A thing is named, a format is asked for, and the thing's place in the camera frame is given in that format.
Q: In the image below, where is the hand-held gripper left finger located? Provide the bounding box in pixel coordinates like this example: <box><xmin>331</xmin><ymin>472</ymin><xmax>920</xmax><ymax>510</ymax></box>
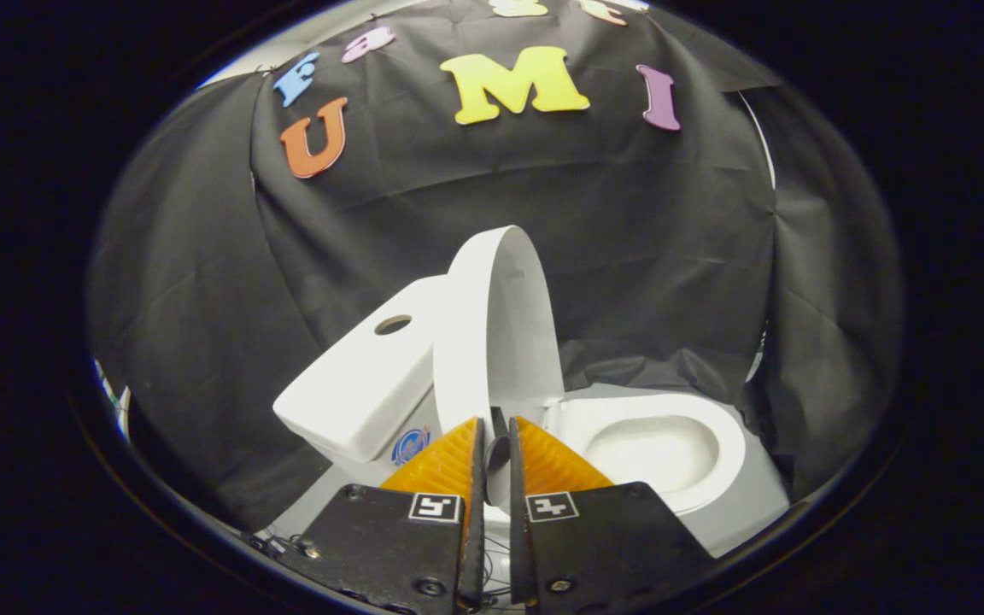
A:
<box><xmin>274</xmin><ymin>417</ymin><xmax>487</xmax><ymax>612</ymax></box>

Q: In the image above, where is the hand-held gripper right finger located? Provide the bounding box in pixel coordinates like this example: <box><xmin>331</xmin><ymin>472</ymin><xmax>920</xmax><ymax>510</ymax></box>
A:
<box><xmin>507</xmin><ymin>416</ymin><xmax>715</xmax><ymax>612</ymax></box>

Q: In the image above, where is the black backdrop cloth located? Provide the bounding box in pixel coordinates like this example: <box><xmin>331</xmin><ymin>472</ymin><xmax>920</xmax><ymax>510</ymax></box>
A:
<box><xmin>86</xmin><ymin>0</ymin><xmax>903</xmax><ymax>530</ymax></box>

